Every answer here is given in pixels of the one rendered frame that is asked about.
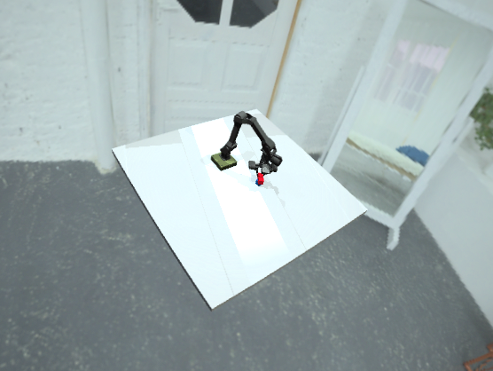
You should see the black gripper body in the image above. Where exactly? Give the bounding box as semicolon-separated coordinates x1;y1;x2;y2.
248;157;278;172

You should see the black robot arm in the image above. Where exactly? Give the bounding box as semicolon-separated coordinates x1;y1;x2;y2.
219;111;283;175

